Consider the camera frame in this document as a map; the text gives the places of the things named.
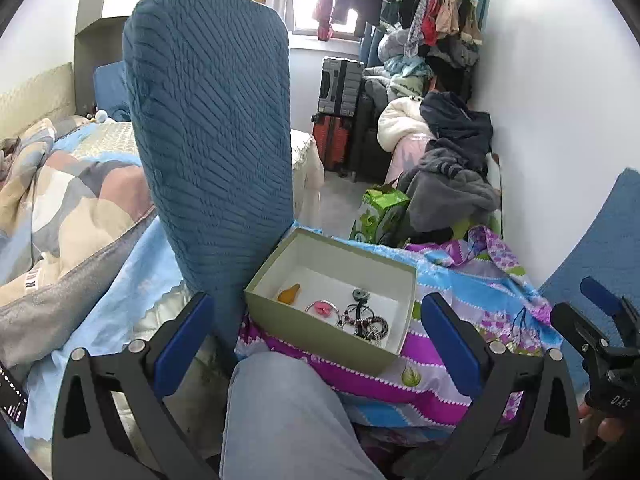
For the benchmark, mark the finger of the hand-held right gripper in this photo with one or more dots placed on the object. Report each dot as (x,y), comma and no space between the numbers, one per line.
(600,294)
(575,327)

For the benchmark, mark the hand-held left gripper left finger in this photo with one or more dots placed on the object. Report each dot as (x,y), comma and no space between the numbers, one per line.
(182,340)

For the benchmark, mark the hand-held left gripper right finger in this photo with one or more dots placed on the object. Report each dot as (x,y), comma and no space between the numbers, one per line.
(450,345)

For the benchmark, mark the black beige patterned bangle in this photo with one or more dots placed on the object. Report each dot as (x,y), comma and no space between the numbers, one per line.
(372,331)

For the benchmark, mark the orange gourd pendant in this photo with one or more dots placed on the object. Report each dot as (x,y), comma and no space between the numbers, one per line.
(290,295)

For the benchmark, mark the pale green cardboard box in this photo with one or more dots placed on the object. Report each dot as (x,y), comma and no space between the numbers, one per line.
(320,350)

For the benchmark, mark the person's right hand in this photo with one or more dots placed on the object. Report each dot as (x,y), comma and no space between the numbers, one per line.
(610,430)

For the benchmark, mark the small blue quilted cushion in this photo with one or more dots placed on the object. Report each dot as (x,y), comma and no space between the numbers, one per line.
(600,240)

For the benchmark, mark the colourful printed blanket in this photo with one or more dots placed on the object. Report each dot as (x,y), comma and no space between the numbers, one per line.
(475,280)

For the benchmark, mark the light blue bedsheet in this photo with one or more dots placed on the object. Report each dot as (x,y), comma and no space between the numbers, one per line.
(125,280)

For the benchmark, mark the yellow-green cloth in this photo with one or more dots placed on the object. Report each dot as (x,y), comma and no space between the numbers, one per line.
(470,225)

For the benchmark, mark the person's leg in grey trousers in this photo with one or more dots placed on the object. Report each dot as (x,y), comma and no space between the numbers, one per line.
(280,420)

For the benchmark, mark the grey blanket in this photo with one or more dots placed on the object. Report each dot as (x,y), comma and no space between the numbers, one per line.
(60,305)

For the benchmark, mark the green carton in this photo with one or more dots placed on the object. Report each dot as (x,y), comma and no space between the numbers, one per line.
(380,215)

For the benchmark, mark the patchwork quilt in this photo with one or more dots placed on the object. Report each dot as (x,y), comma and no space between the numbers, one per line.
(65,200)

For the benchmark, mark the pink quilt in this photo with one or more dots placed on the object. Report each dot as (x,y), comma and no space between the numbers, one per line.
(407,155)

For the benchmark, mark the cream lace bed cover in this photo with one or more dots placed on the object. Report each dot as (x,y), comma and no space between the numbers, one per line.
(307,170)

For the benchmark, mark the black suitcase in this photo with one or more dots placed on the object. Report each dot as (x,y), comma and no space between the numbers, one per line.
(372,140)

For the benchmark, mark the dark blue jacket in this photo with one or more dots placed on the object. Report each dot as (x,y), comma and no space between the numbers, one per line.
(457,120)

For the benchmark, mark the white puffy jacket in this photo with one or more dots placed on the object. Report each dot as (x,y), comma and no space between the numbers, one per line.
(400,125)

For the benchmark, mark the large blue quilted cushion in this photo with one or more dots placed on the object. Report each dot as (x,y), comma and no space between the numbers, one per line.
(210,110)

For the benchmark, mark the red suitcase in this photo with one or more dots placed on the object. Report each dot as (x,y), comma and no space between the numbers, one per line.
(332,142)

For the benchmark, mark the pale blue plush ball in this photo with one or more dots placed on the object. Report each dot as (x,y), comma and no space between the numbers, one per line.
(100,116)

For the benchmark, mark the blue pillow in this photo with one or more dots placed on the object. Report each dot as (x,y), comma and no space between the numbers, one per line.
(112,90)

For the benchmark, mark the pile of folded clothes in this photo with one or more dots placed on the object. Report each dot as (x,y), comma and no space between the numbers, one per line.
(405,70)

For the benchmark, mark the cream headboard cushion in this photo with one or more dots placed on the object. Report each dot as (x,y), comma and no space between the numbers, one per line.
(35,100)

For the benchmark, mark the grey suitcase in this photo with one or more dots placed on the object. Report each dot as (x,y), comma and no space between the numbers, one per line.
(340,85)

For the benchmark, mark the grey bed headboard panel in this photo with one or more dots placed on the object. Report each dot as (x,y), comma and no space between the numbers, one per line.
(95,35)

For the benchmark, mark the rack of hanging clothes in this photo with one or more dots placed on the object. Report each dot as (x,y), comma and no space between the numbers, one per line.
(440,15)

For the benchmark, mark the dark red hanging coat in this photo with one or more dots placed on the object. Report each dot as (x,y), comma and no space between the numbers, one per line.
(325,15)

